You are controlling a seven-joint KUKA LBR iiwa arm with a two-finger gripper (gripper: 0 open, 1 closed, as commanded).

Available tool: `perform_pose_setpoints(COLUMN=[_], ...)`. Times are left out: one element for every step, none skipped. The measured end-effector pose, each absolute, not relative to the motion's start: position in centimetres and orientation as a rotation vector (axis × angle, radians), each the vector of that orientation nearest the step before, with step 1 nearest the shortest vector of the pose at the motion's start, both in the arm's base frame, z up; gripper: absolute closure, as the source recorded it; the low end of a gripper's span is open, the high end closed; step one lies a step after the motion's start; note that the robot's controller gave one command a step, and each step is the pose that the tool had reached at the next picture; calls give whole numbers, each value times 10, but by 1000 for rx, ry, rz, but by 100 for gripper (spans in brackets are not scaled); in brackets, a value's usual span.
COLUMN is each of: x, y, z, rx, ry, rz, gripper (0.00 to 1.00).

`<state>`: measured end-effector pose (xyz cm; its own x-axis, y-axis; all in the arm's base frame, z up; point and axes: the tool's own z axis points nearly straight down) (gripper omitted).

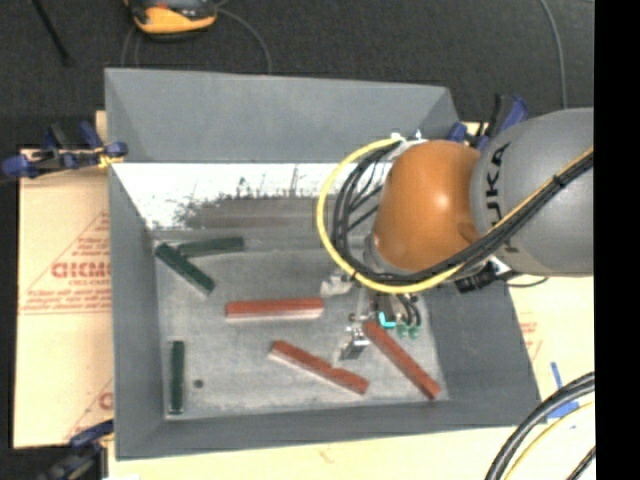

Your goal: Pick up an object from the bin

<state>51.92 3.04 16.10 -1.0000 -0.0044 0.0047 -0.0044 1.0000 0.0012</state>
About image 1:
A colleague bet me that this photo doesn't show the red-brown flat block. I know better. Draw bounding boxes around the red-brown flat block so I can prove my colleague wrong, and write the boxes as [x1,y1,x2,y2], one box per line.
[224,297,326,324]
[361,320,443,401]
[267,339,371,396]

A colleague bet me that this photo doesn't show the dark green flat block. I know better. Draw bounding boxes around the dark green flat block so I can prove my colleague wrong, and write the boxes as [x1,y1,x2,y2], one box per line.
[167,339,187,416]
[176,236,247,259]
[154,242,217,297]

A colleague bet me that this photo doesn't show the grey metal bin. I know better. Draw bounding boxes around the grey metal bin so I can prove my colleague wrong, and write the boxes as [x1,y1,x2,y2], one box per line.
[103,67,543,460]

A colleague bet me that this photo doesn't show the brown cardboard board red print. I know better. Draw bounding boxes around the brown cardboard board red print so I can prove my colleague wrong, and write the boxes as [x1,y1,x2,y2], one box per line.
[12,111,596,450]

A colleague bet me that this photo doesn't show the black cylinder on white bracket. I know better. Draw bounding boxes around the black cylinder on white bracket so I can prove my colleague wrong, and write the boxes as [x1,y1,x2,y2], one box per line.
[453,260,549,295]

